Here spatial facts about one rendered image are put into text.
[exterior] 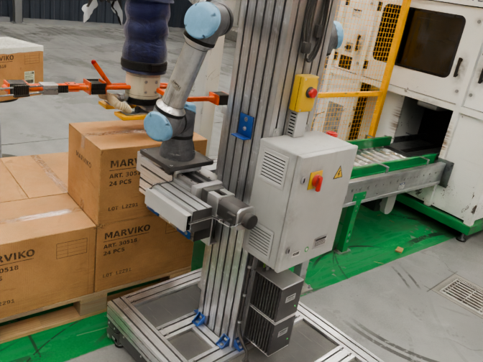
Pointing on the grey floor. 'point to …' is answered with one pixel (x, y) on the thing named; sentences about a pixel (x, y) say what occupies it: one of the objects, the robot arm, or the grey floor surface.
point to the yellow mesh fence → (378, 73)
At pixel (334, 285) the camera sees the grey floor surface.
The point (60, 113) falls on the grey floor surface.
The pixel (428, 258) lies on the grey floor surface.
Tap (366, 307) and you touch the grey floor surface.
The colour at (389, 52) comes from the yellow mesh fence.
